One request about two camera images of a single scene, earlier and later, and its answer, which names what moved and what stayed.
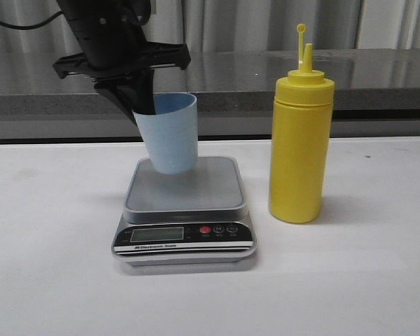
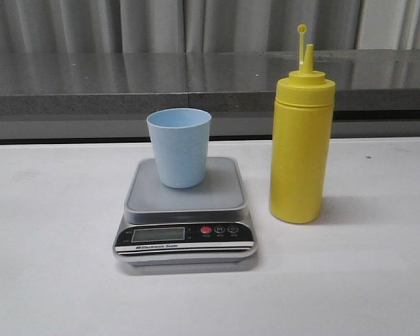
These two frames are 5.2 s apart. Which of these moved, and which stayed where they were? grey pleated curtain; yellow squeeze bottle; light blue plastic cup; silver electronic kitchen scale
Moved: light blue plastic cup
Stayed: yellow squeeze bottle; grey pleated curtain; silver electronic kitchen scale
